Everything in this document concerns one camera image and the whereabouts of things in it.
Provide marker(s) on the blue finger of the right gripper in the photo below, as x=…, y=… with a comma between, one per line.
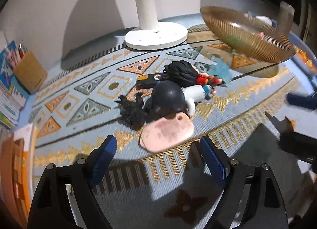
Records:
x=308, y=102

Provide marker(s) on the black dinosaur figure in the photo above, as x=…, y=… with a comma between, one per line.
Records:
x=132, y=112

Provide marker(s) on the black helmet white figure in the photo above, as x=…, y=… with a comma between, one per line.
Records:
x=169, y=98

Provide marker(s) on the plate of orange slices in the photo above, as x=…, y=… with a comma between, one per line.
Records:
x=302, y=55

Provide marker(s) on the pink case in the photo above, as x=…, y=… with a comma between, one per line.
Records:
x=164, y=134

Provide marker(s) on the metal thermos bottle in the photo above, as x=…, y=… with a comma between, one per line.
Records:
x=285, y=18

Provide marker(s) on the pens in holder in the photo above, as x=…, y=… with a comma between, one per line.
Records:
x=19, y=52

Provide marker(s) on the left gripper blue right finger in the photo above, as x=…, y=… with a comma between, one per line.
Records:
x=216, y=160

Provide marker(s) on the cork pen holder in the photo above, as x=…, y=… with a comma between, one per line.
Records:
x=30, y=73

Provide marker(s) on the patterned blue woven mat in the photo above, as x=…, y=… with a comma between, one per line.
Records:
x=157, y=179

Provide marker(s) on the translucent blue dinosaur figure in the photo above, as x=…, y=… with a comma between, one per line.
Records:
x=220, y=69

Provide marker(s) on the white desk lamp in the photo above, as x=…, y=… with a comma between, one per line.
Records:
x=152, y=34

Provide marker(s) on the orange wooden block box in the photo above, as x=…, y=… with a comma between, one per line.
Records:
x=17, y=154

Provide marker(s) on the black haired anime figure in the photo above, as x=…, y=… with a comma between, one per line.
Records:
x=185, y=75

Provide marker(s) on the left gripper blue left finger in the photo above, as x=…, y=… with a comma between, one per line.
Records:
x=106, y=153

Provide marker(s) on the amber ribbed glass bowl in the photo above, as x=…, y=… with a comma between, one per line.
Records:
x=248, y=35

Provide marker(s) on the row of books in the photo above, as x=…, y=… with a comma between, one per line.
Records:
x=13, y=95

